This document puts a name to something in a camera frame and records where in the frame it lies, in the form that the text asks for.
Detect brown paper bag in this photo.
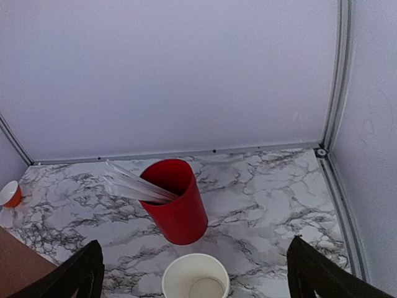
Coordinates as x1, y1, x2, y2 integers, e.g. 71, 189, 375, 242
0, 228, 56, 297

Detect left aluminium frame post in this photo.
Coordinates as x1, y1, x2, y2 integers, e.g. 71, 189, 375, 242
0, 114, 35, 166

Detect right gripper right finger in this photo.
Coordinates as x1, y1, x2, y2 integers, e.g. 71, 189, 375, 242
287, 236, 390, 298

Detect right aluminium frame post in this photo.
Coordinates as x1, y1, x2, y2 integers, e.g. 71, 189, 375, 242
320, 1, 352, 152

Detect right side aluminium rail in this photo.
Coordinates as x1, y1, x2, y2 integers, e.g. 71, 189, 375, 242
314, 148, 368, 282

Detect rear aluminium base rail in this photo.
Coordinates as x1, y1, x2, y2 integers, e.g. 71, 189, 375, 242
32, 142, 320, 166

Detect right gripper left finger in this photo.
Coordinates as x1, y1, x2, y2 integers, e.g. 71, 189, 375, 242
10, 240, 105, 298

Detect white wrapped straws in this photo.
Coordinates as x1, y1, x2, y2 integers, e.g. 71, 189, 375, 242
101, 160, 180, 205

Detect aluminium frame post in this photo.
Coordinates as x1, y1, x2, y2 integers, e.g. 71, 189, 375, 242
0, 114, 35, 166
320, 1, 352, 152

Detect red cylindrical container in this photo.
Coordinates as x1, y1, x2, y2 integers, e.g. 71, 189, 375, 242
140, 159, 208, 245

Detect stack of paper cups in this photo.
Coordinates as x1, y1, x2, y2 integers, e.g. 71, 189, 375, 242
161, 253, 230, 298

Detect orange white bowl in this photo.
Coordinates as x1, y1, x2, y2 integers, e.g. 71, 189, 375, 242
0, 181, 22, 208

